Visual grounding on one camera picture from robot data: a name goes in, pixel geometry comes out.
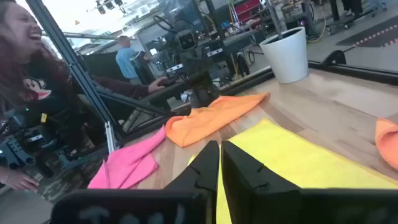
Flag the yellow microfiber towel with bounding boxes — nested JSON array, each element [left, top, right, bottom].
[[188, 118, 398, 224]]

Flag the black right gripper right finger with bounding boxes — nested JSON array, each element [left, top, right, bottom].
[[221, 139, 398, 224]]

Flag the orange microfiber towel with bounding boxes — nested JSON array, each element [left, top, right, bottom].
[[164, 92, 271, 148], [374, 117, 398, 171]]

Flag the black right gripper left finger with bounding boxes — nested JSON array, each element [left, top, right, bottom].
[[49, 139, 220, 224]]

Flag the white plant pot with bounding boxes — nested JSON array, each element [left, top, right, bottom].
[[259, 26, 310, 85]]

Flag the pink microfiber towel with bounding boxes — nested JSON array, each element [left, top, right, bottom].
[[87, 124, 167, 190]]

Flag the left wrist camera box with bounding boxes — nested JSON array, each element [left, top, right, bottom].
[[175, 29, 197, 52]]

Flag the person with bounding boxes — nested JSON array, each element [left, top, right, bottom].
[[0, 0, 170, 192], [114, 35, 141, 84]]

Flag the silver frame bracket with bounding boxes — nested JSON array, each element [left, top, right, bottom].
[[104, 120, 118, 154]]

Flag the red storage bins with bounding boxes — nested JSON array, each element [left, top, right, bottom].
[[233, 0, 262, 23]]

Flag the black floor grille mat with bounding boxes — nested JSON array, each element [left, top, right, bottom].
[[336, 14, 398, 48]]

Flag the black arched cable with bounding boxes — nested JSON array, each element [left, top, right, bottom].
[[321, 49, 348, 67]]

